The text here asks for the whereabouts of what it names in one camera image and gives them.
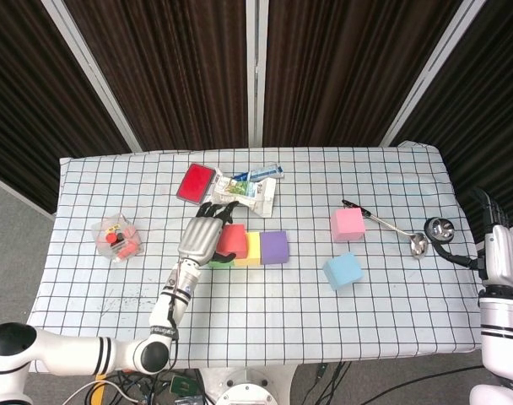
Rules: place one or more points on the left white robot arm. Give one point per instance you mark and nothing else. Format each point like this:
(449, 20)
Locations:
(168, 312)

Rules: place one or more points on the green foam cube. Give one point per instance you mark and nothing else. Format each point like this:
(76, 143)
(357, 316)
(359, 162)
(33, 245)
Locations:
(223, 265)

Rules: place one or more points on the pink foam cube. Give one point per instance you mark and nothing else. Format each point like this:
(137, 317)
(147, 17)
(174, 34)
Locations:
(347, 224)

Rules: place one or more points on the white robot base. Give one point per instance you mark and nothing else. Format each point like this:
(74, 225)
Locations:
(248, 392)

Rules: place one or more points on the blue white tube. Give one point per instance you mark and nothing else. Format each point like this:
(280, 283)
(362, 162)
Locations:
(265, 171)

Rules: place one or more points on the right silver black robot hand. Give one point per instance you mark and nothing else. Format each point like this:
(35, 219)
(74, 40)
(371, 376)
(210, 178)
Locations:
(503, 257)

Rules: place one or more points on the crumpled white snack bag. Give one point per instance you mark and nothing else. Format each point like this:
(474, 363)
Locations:
(244, 192)

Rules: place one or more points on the purple foam cube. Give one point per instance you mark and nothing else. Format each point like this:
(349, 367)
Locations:
(275, 248)

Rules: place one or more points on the yellow foam cube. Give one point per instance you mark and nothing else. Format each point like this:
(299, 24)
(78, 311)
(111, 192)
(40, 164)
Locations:
(254, 249)

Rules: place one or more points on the blue foam cube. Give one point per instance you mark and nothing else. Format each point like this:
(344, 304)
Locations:
(343, 272)

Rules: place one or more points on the red ink pad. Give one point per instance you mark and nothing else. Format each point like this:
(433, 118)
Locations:
(195, 183)

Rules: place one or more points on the plastic bag of small items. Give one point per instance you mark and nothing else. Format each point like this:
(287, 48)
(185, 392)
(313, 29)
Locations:
(117, 240)

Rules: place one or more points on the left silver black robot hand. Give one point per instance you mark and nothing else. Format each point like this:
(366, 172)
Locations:
(199, 240)

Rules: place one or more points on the small metal cup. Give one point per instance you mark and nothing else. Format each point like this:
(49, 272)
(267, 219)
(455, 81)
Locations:
(439, 230)

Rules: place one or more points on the red foam cube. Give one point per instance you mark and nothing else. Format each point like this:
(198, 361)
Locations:
(233, 238)

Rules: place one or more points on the dark brown partition panel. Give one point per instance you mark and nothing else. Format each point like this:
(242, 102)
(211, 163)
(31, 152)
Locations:
(163, 63)
(345, 63)
(493, 105)
(28, 84)

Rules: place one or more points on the green circuit board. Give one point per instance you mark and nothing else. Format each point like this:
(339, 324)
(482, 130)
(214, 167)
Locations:
(181, 384)

